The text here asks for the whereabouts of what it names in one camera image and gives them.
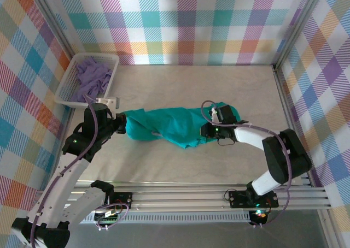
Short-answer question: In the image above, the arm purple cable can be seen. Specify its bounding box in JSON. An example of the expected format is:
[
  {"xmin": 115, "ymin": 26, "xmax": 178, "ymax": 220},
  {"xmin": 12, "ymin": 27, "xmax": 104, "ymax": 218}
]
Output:
[
  {"xmin": 30, "ymin": 93, "xmax": 131, "ymax": 248},
  {"xmin": 201, "ymin": 99, "xmax": 293, "ymax": 228}
]

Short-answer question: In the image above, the white plastic mesh basket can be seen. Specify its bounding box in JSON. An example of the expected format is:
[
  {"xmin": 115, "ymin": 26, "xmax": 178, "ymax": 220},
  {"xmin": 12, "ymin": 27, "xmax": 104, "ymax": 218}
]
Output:
[{"xmin": 54, "ymin": 52, "xmax": 120, "ymax": 109}]

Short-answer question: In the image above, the aluminium mounting rail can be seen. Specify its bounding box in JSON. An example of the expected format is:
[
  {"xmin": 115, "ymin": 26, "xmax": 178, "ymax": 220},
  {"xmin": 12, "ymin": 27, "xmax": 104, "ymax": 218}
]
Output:
[{"xmin": 30, "ymin": 176, "xmax": 331, "ymax": 214}]

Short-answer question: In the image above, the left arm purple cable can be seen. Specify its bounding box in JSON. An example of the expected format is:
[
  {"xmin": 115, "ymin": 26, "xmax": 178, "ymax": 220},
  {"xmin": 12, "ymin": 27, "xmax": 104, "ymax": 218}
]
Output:
[{"xmin": 30, "ymin": 93, "xmax": 131, "ymax": 248}]

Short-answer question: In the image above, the aluminium table edge rail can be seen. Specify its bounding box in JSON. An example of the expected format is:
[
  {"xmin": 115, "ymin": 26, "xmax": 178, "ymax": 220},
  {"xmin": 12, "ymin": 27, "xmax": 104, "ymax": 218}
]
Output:
[
  {"xmin": 48, "ymin": 105, "xmax": 74, "ymax": 190},
  {"xmin": 272, "ymin": 64, "xmax": 314, "ymax": 179}
]

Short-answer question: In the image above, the purple cloth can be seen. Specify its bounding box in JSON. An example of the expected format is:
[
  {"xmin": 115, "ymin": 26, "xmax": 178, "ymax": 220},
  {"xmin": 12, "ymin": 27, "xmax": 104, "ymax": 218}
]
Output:
[{"xmin": 71, "ymin": 56, "xmax": 113, "ymax": 103}]

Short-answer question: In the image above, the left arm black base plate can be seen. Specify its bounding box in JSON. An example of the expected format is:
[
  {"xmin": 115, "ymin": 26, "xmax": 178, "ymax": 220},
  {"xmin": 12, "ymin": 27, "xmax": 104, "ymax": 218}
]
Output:
[{"xmin": 110, "ymin": 192, "xmax": 133, "ymax": 209}]

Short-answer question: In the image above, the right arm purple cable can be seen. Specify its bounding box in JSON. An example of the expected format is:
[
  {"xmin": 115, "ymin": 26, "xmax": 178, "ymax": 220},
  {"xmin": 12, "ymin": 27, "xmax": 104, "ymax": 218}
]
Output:
[{"xmin": 201, "ymin": 99, "xmax": 293, "ymax": 228}]

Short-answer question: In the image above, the aluminium corner post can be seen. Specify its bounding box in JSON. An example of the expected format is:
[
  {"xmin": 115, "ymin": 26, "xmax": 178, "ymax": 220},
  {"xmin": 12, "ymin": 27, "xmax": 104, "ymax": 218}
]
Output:
[
  {"xmin": 275, "ymin": 0, "xmax": 328, "ymax": 66},
  {"xmin": 32, "ymin": 0, "xmax": 75, "ymax": 58}
]

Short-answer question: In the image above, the slotted grey cable duct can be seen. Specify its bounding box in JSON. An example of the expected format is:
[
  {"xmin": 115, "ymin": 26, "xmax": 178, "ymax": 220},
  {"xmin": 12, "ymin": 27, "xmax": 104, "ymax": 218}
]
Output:
[{"xmin": 81, "ymin": 214, "xmax": 252, "ymax": 223}]

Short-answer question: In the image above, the teal t-shirt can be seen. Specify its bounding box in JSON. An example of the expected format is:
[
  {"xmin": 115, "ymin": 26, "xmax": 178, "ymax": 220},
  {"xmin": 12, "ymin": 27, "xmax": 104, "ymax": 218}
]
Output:
[{"xmin": 120, "ymin": 102, "xmax": 241, "ymax": 150}]

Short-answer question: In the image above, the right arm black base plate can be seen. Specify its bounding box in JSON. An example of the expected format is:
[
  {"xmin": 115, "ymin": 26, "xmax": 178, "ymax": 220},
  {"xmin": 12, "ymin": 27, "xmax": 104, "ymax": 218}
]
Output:
[{"xmin": 228, "ymin": 189, "xmax": 279, "ymax": 208}]

